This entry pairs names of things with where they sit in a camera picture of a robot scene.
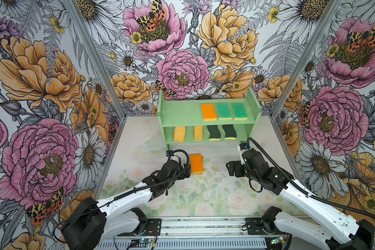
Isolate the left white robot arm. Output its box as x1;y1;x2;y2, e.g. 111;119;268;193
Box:
60;156;191;250

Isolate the light green scrub sponge top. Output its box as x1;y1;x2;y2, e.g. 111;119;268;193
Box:
231;103;248;120

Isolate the yellow cellulose sponge front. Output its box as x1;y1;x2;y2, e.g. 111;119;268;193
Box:
194;126;203;141

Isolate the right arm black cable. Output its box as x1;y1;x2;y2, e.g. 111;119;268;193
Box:
246;137;375;226

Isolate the dark green scrub sponge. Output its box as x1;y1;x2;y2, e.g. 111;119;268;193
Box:
207;125;221;141
223;125;236;140

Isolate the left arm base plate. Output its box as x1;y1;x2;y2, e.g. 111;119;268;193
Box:
125;218;162;236

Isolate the orange scrub sponge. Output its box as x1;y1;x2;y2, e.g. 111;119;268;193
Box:
201;103;217;121
190;154;204;175

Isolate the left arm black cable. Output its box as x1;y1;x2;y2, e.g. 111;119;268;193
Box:
52;149;191;244

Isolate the light green scrub sponge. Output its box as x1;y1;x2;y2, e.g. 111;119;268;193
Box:
216;103;232;120
231;103;248;120

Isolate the aluminium corner post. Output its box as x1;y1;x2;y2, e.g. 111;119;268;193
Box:
64;1;126;121
270;0;342;119

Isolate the left aluminium corner post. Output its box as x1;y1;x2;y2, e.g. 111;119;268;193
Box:
64;1;126;121

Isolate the orange scrub sponge bottom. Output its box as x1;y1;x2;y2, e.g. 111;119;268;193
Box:
190;154;204;175

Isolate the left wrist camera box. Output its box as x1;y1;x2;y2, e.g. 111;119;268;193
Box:
166;150;180;162

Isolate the aluminium front rail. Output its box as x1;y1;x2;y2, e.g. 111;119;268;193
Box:
69;216;336;240

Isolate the light green scrub sponge bottom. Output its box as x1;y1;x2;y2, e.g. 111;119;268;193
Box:
216;103;232;120

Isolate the right aluminium corner post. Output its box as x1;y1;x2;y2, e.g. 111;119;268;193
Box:
270;0;342;119

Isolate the light green wooden shelf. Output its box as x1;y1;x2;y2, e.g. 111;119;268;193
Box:
157;90;262;149

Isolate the yellow cellulose sponge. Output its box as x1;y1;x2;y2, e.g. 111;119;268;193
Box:
174;126;186;143
194;126;203;141

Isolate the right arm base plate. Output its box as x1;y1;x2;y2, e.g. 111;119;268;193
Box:
242;217;286;235

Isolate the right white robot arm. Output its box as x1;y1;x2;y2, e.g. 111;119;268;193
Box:
226;143;375;250

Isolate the white slotted cable duct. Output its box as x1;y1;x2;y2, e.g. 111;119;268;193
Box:
95;239;268;250

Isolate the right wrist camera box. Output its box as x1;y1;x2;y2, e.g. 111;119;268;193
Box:
237;142;250;165

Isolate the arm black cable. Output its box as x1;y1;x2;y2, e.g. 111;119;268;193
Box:
52;149;191;244
246;137;375;226

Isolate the yellow cellulose sponge back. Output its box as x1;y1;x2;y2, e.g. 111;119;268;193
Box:
174;126;186;143

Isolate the orange scrub sponge top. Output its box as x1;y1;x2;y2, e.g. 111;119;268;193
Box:
201;103;217;121

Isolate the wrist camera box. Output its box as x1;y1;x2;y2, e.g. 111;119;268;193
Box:
166;150;180;162
237;142;250;165

